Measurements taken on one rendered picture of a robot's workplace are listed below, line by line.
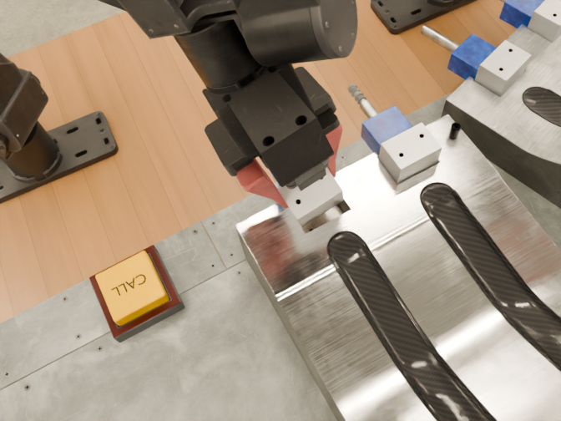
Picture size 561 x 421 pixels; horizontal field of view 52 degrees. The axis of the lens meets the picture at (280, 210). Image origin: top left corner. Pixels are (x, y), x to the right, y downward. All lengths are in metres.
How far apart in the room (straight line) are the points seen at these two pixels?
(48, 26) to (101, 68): 1.34
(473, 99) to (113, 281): 0.46
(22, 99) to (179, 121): 0.21
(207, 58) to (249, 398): 0.35
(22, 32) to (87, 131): 1.44
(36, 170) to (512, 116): 0.57
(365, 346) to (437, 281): 0.09
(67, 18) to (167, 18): 1.81
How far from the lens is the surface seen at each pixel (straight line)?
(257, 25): 0.39
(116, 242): 0.71
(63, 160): 0.78
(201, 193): 0.71
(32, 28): 2.22
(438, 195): 0.61
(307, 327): 0.55
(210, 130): 0.50
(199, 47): 0.42
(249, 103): 0.42
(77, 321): 0.69
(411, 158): 0.59
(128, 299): 0.64
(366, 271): 0.57
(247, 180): 0.48
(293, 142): 0.38
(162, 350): 0.65
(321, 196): 0.53
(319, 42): 0.37
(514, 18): 0.82
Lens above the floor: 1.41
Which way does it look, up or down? 63 degrees down
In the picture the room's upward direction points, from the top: 9 degrees counter-clockwise
